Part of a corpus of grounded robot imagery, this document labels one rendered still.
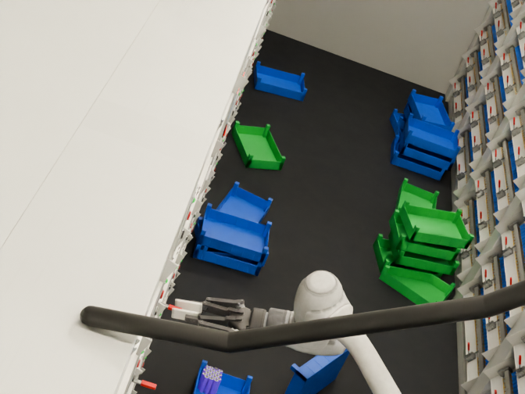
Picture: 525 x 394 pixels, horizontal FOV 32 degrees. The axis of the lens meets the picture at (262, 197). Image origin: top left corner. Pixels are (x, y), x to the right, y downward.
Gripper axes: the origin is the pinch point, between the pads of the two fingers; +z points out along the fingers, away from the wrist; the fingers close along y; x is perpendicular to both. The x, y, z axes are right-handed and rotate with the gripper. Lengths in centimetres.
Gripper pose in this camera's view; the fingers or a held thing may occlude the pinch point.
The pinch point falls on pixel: (186, 310)
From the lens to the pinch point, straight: 232.0
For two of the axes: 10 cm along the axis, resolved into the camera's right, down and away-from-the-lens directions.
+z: -9.8, -1.7, 0.7
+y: 1.5, -5.6, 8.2
